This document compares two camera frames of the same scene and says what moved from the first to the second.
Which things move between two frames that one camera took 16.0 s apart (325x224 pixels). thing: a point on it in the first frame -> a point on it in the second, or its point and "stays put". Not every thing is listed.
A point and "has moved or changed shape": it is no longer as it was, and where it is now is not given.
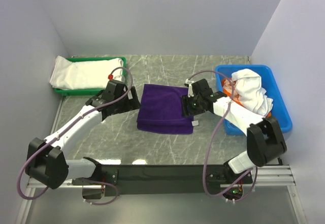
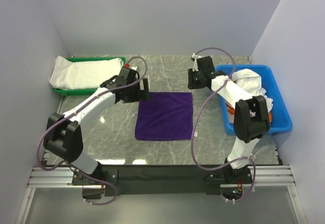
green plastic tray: (90, 91) stays put
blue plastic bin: (280, 110) stays put
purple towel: (160, 110) has moved or changed shape
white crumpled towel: (252, 95) stays put
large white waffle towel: (85, 75) stays put
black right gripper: (186, 101) -> (191, 84)
